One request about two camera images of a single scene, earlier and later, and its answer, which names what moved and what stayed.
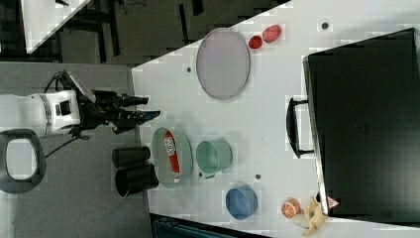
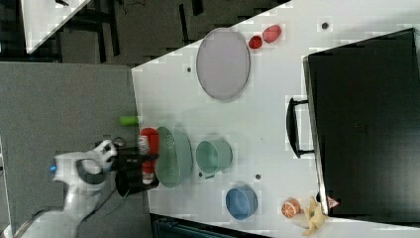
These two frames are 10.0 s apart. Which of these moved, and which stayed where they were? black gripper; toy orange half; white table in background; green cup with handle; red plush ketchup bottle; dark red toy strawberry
Moved: black gripper; red plush ketchup bottle
Stayed: toy orange half; white table in background; green cup with handle; dark red toy strawberry
